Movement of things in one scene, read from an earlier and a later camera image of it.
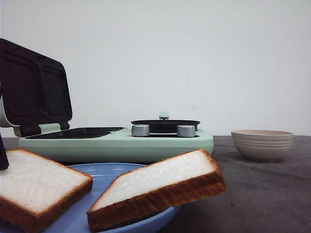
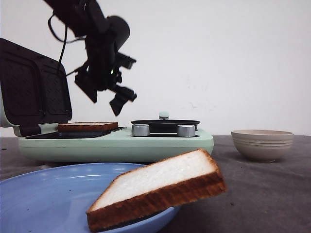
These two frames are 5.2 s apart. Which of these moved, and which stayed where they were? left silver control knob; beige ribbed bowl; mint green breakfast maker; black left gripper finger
Moved: black left gripper finger
Stayed: mint green breakfast maker; left silver control knob; beige ribbed bowl
